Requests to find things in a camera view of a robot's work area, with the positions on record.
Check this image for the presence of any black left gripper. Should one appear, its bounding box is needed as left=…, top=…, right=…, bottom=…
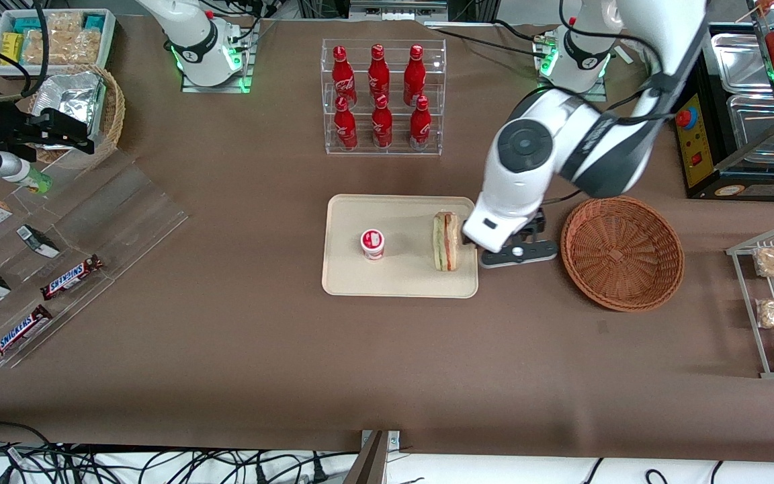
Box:
left=462, top=208, right=548, bottom=253

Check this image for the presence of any plastic-wrapped sandwich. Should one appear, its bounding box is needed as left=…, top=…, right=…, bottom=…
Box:
left=432, top=211, right=462, bottom=272

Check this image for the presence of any wicker basket with foil packs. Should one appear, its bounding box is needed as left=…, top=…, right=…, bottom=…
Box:
left=26, top=64, right=126, bottom=170

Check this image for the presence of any cream plastic tray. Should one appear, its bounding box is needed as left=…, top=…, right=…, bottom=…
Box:
left=321, top=194, right=480, bottom=298

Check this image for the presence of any empty round brown wicker basket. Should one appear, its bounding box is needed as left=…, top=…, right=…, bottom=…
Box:
left=560, top=196, right=685, bottom=313

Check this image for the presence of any silver foil pack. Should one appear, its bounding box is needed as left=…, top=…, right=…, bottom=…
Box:
left=38, top=71, right=102, bottom=112
left=58, top=94, right=107, bottom=142

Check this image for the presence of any green bottle with white cap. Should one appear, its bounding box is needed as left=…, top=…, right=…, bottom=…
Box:
left=21, top=167, right=54, bottom=196

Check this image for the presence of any yellow snack pack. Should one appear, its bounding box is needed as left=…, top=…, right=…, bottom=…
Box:
left=0, top=32, right=25, bottom=66

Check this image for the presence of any red and white cup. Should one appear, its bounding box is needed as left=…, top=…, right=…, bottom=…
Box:
left=360, top=229, right=386, bottom=261

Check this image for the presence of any clear acrylic stepped display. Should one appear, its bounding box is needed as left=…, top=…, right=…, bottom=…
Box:
left=0, top=151, right=190, bottom=370

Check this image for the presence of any white plastic snack bin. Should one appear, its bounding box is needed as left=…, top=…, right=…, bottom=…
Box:
left=0, top=8, right=117, bottom=78

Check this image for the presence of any clear acrylic bottle rack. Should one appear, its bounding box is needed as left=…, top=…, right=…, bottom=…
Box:
left=321, top=38, right=447, bottom=157

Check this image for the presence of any red cola bottle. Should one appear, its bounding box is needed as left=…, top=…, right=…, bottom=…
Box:
left=331, top=45, right=357, bottom=105
left=371, top=94, right=393, bottom=149
left=333, top=95, right=359, bottom=151
left=409, top=95, right=432, bottom=150
left=368, top=44, right=391, bottom=102
left=404, top=44, right=427, bottom=105

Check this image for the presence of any brown Snickers bar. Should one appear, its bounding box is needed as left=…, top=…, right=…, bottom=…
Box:
left=40, top=254, right=104, bottom=301
left=0, top=305, right=54, bottom=364

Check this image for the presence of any black glass food warmer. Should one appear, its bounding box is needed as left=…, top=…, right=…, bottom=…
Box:
left=673, top=0, right=774, bottom=202

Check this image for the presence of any grey equipment box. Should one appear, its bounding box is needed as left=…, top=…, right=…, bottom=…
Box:
left=349, top=0, right=448, bottom=19

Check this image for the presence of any steel warmer pan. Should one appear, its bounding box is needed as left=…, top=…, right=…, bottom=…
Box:
left=711, top=34, right=767, bottom=95
left=725, top=94, right=774, bottom=167

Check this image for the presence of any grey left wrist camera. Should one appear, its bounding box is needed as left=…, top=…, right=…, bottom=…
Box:
left=481, top=241, right=558, bottom=270

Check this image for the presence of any metal table bracket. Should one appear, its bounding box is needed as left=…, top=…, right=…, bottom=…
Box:
left=360, top=430, right=401, bottom=459

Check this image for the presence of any dark wooden post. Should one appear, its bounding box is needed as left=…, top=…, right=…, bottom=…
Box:
left=343, top=430, right=389, bottom=484

